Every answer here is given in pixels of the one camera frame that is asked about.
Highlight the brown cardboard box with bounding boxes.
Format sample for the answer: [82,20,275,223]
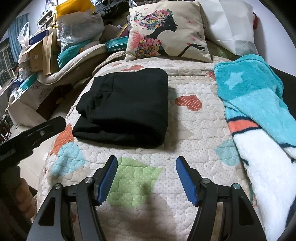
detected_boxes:
[21,29,61,76]

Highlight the white plastic bag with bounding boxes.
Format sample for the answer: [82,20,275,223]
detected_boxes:
[18,22,30,48]

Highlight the teal folded cloth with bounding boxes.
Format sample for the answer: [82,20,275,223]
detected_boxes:
[57,40,91,69]

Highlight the beige padded cushion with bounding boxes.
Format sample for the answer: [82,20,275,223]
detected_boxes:
[37,44,107,85]

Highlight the left hand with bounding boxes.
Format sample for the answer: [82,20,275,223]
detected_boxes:
[15,175,36,219]

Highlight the clear plastic bag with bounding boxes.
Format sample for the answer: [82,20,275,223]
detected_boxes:
[57,10,104,51]

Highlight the patterned quilted bedspread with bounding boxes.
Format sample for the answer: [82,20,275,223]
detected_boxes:
[37,52,256,240]

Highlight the teal star fleece blanket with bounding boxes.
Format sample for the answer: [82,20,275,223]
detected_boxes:
[214,54,295,240]

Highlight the black pants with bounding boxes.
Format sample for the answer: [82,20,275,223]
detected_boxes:
[72,68,168,148]

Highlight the teal tissue pack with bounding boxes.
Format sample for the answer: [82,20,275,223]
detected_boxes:
[105,36,128,53]

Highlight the yellow bag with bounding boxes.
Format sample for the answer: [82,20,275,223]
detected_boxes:
[55,0,95,18]

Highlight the floral woman print pillow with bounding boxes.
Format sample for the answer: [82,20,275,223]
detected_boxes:
[125,1,212,63]

